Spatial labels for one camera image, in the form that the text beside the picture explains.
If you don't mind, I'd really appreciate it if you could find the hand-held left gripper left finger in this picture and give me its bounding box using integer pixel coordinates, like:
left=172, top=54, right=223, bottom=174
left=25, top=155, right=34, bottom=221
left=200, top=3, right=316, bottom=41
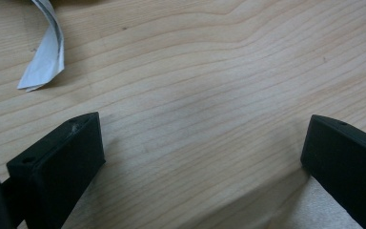
left=6, top=112, right=106, bottom=229

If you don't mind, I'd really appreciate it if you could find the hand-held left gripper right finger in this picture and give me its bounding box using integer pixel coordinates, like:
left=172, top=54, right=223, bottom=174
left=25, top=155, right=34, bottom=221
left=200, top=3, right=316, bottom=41
left=300, top=114, right=366, bottom=229

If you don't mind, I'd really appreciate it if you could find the panda plush toy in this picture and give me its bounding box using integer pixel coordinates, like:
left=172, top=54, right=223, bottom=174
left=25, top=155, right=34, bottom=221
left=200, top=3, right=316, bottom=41
left=17, top=0, right=66, bottom=94

